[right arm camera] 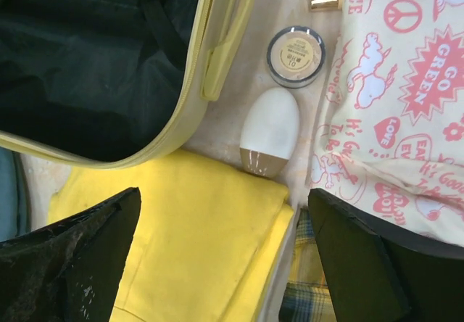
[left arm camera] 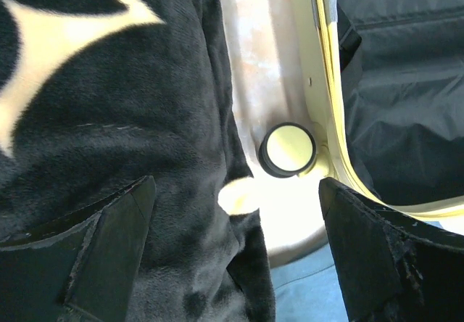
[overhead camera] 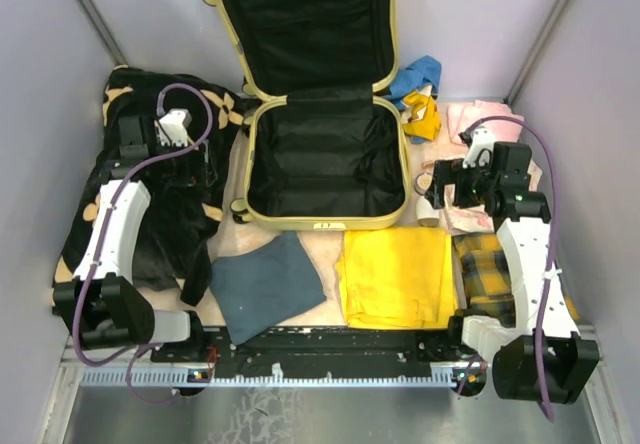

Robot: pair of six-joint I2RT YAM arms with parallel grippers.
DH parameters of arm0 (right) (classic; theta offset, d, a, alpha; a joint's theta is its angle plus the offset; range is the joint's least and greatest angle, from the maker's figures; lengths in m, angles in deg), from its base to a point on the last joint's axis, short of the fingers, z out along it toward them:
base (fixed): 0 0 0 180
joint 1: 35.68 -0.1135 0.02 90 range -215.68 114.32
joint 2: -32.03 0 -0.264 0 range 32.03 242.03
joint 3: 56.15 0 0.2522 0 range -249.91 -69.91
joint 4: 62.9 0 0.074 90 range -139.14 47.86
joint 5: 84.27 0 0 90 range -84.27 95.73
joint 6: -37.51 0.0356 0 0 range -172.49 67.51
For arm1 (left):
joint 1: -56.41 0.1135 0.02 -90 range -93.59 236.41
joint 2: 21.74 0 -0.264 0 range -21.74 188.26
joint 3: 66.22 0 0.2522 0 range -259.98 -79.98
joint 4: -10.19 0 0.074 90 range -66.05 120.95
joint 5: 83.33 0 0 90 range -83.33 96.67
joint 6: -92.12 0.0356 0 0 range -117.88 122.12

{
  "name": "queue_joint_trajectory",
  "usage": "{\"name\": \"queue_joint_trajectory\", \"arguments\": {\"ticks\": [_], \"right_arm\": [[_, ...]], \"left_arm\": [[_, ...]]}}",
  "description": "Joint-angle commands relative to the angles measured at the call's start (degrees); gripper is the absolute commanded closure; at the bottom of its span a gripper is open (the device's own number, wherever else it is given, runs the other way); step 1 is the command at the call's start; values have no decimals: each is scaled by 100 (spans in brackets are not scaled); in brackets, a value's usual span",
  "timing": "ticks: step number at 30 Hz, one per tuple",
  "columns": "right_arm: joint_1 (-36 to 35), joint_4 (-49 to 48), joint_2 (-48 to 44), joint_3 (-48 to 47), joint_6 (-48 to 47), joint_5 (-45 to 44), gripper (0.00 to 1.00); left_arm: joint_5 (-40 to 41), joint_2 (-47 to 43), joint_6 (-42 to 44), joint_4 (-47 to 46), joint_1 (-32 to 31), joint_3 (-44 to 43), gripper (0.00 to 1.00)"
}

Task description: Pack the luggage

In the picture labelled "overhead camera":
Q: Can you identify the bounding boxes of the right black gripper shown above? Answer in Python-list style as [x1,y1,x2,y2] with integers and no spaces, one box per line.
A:
[424,154,497,209]

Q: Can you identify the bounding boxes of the white pink printed garment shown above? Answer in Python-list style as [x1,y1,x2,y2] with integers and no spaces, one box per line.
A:
[440,152,549,233]

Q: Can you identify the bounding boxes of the yellow black plaid shirt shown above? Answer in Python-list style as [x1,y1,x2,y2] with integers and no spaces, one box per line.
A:
[452,233,581,329]

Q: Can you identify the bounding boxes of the yellow pants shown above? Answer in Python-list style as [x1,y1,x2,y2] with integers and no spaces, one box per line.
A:
[335,227,458,330]

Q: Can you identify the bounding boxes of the dark blue shirt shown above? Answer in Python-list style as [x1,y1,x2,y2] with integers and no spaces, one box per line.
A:
[211,232,326,346]

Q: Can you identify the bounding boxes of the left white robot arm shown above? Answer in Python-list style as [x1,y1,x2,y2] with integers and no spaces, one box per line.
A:
[53,109,208,367]

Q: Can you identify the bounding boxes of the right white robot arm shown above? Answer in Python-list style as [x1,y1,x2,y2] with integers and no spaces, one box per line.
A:
[425,141,600,414]

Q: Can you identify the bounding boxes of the black floral fleece blanket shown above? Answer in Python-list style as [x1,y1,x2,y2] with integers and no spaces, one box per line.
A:
[52,66,254,306]

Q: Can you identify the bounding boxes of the round cosmetic compact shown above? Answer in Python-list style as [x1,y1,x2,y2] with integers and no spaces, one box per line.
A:
[414,172,432,195]

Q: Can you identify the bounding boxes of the white egg-shaped container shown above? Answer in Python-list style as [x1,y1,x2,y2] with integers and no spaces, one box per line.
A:
[416,196,440,228]

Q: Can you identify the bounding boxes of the pink folded towel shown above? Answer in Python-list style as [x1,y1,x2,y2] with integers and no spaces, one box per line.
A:
[447,100,523,145]

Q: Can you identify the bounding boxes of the yellow patterned cloth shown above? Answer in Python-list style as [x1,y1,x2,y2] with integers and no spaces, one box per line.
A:
[401,85,442,144]

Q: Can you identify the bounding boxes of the blue crumpled cloth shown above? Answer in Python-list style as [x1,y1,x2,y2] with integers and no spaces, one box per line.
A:
[384,55,442,110]

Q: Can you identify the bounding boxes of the yellow open suitcase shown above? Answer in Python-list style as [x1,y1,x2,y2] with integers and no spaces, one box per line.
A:
[203,0,410,231]

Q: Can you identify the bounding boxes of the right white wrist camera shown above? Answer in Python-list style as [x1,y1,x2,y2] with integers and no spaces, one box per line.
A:
[459,126,496,169]

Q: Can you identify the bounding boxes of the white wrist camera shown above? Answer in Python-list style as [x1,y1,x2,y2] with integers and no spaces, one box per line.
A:
[155,109,191,148]
[459,126,496,169]

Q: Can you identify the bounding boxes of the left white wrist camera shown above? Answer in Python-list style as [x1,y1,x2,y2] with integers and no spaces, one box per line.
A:
[155,109,191,148]

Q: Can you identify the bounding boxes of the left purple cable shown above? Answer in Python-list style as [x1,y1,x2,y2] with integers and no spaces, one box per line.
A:
[71,82,215,406]

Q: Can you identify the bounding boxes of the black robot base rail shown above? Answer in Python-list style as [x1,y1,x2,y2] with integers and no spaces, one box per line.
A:
[150,326,489,397]

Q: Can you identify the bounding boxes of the white cable duct strip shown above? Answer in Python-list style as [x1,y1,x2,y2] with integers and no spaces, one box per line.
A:
[80,364,462,389]

